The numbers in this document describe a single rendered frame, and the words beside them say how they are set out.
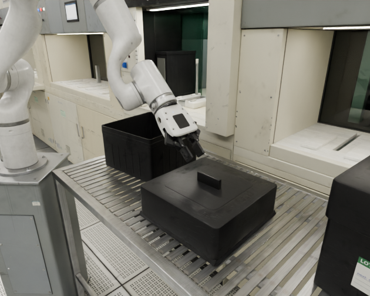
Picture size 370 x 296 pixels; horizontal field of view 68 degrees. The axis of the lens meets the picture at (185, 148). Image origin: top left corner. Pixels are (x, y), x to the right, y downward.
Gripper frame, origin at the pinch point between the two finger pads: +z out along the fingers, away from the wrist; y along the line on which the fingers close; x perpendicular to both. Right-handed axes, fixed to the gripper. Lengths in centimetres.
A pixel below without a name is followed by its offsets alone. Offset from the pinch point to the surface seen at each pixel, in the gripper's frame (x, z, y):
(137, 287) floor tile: 99, 34, 5
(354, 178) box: -34.0, 24.2, -0.3
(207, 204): -3.6, 14.8, -8.2
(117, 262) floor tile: 115, 18, 7
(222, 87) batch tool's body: 2.7, -20.4, 34.1
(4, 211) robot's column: 66, -22, -40
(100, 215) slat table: 23.9, 1.6, -23.3
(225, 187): -2.2, 13.5, 1.6
